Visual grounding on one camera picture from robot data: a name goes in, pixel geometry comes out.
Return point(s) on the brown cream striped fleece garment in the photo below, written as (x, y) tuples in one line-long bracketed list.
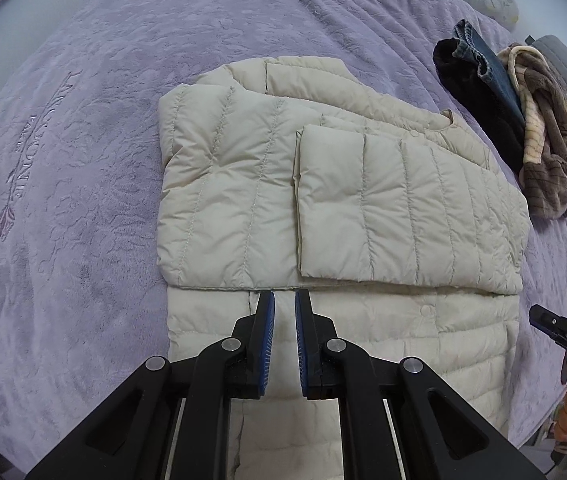
[(543, 97)]

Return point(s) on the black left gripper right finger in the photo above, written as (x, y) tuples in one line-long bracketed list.
[(398, 420)]

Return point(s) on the round white embroidered cushion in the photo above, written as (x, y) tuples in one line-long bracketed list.
[(504, 12)]

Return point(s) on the cream quilted down jacket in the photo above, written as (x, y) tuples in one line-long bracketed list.
[(289, 173)]

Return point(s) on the folded dark blue jeans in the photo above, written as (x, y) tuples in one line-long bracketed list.
[(470, 70)]

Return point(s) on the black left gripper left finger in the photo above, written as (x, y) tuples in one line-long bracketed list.
[(170, 420)]

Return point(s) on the lavender embossed plush blanket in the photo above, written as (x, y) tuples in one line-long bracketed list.
[(82, 299)]

